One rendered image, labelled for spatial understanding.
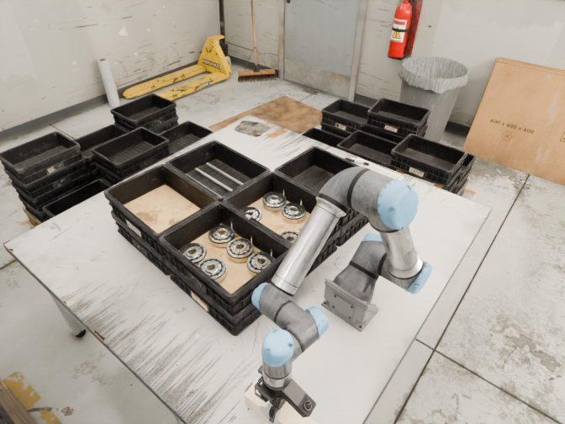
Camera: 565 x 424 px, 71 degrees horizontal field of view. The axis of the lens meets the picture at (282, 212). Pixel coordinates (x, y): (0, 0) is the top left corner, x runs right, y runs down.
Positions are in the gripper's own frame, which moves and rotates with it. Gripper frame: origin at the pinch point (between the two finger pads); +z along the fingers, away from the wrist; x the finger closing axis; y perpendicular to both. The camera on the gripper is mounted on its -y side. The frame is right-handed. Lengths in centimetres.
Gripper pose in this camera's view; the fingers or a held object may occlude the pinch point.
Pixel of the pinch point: (282, 413)
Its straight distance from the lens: 128.2
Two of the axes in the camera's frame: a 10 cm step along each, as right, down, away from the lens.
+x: -5.9, 5.1, -6.2
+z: -0.1, 7.7, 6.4
